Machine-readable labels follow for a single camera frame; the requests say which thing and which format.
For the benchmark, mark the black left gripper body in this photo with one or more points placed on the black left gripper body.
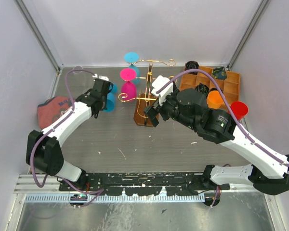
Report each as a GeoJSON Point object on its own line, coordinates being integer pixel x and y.
{"type": "Point", "coordinates": [104, 106]}

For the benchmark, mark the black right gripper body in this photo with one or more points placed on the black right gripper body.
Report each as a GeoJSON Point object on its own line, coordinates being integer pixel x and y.
{"type": "Point", "coordinates": [166, 107]}

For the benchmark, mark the blue wine glass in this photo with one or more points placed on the blue wine glass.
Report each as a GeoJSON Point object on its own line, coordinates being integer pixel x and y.
{"type": "Point", "coordinates": [111, 99]}
{"type": "Point", "coordinates": [132, 58]}

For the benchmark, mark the clear wine glass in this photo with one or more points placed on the clear wine glass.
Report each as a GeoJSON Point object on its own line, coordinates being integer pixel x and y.
{"type": "Point", "coordinates": [82, 80]}

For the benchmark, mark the pink wine glass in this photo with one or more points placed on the pink wine glass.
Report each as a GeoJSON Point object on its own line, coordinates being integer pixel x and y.
{"type": "Point", "coordinates": [128, 89]}

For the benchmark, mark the orange wine glass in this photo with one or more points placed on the orange wine glass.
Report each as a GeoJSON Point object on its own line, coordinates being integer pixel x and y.
{"type": "Point", "coordinates": [214, 100]}

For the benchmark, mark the red wine glass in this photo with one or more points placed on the red wine glass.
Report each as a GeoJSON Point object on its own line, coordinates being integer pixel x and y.
{"type": "Point", "coordinates": [239, 109]}

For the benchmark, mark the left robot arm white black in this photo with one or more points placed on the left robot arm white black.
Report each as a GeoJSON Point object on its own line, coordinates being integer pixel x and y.
{"type": "Point", "coordinates": [44, 147]}

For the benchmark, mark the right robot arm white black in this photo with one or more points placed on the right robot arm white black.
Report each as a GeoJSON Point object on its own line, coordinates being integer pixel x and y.
{"type": "Point", "coordinates": [267, 174]}

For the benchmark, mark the dark rolled cloth front left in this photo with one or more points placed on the dark rolled cloth front left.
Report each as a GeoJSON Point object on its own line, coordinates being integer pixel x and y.
{"type": "Point", "coordinates": [202, 88]}

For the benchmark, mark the dark rolled cloth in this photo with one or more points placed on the dark rolled cloth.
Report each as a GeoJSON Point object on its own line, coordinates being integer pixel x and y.
{"type": "Point", "coordinates": [202, 88]}
{"type": "Point", "coordinates": [191, 65]}
{"type": "Point", "coordinates": [219, 73]}

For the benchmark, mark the colourful packet under left gripper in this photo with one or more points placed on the colourful packet under left gripper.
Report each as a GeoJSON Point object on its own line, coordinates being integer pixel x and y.
{"type": "Point", "coordinates": [51, 110]}

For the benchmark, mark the dark rolled cloth rear left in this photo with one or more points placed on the dark rolled cloth rear left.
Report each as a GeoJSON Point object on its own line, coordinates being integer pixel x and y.
{"type": "Point", "coordinates": [191, 65]}

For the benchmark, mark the dark rolled cloth rear right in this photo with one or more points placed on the dark rolled cloth rear right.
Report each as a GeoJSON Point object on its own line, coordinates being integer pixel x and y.
{"type": "Point", "coordinates": [219, 73]}

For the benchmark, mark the wooden compartment tray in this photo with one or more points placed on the wooden compartment tray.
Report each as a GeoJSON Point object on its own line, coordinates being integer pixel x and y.
{"type": "Point", "coordinates": [230, 86]}

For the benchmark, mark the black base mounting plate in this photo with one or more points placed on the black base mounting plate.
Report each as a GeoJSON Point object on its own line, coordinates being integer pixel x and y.
{"type": "Point", "coordinates": [147, 183]}

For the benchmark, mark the gold wire glass rack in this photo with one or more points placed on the gold wire glass rack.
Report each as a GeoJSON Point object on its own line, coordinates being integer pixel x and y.
{"type": "Point", "coordinates": [145, 98]}

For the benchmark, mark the white slotted cable duct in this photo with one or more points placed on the white slotted cable duct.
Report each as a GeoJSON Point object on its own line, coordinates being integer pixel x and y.
{"type": "Point", "coordinates": [75, 198]}

